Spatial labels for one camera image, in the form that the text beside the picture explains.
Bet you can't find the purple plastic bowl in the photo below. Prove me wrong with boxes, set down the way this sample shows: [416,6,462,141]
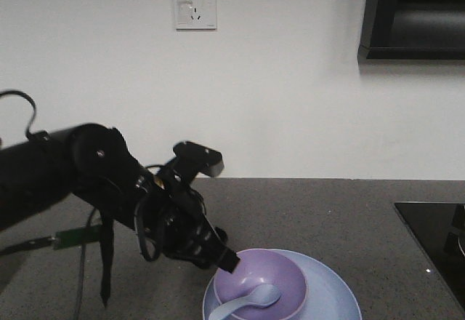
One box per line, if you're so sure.
[213,248,308,320]

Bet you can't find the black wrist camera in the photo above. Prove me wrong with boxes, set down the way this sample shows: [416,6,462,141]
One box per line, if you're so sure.
[172,141,225,183]

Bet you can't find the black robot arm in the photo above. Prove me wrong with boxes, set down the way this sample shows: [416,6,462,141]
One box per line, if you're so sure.
[1,124,240,272]

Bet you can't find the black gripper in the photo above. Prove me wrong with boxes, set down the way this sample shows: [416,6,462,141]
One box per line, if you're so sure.
[134,167,240,273]

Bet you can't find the light blue plate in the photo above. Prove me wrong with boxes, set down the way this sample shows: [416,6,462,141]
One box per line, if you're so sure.
[202,248,363,320]

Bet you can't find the green circuit board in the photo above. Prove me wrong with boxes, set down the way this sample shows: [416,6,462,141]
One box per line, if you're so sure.
[52,225,102,250]

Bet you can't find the black hanging strap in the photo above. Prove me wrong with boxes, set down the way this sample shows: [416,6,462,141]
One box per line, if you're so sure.
[97,207,116,308]

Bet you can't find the white wall power socket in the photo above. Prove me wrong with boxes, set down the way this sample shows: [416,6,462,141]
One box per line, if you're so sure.
[173,0,217,31]

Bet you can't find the black induction cooktop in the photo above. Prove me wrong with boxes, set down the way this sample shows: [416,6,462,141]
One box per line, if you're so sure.
[395,201,464,307]

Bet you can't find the light blue plastic spoon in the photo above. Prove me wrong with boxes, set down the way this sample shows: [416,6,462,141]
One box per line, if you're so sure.
[209,284,281,320]

